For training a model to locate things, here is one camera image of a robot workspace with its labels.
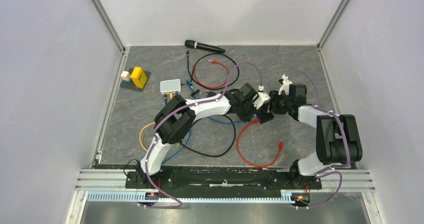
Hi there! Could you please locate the black power adapter with cord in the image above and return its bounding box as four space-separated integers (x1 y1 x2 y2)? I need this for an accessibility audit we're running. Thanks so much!
190 90 216 99

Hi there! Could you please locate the white network switch box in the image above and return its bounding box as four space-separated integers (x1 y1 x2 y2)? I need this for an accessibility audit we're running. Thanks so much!
159 79 181 94

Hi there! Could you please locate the long black cable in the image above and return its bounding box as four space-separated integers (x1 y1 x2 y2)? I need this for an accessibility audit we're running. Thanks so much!
163 96 237 158

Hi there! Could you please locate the yellow ethernet cable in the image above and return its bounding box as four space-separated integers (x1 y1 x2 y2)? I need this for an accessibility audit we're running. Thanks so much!
138 93 175 152

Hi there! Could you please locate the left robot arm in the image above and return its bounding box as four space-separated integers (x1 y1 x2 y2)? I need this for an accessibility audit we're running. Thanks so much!
136 84 270 188

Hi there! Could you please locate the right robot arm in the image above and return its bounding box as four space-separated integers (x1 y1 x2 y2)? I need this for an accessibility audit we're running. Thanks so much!
268 84 363 188

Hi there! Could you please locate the black microphone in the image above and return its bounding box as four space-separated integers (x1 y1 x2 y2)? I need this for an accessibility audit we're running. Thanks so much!
184 40 226 53

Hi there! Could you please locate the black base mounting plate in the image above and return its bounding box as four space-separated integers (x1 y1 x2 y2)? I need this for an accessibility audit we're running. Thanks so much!
125 165 322 199

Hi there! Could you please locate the yellow toy brick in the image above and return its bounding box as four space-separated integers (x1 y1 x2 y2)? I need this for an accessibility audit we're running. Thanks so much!
130 67 148 89

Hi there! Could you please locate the cream toy brick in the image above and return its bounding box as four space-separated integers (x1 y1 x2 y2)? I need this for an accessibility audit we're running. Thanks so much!
120 71 131 82

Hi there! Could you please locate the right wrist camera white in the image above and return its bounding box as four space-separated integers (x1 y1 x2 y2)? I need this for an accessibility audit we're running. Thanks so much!
278 74 293 95

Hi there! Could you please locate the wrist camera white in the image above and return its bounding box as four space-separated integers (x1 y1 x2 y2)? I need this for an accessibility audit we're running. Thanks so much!
278 74 293 95
253 85 270 110

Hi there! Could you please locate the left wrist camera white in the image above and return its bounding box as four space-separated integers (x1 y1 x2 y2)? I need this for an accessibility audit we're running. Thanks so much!
253 85 270 110

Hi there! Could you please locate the red cable loop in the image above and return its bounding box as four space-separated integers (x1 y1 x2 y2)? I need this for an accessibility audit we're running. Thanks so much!
191 59 231 90

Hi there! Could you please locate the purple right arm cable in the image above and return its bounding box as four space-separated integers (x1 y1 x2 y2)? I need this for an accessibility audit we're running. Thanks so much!
288 71 352 210

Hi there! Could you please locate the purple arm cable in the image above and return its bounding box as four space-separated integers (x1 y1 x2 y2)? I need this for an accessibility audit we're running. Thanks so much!
288 71 352 210
144 62 265 209

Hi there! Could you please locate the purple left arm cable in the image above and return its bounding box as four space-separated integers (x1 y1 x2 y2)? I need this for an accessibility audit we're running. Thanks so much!
144 62 265 209

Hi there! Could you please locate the white cable duct strip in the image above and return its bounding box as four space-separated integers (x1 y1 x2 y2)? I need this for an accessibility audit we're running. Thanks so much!
87 190 295 204

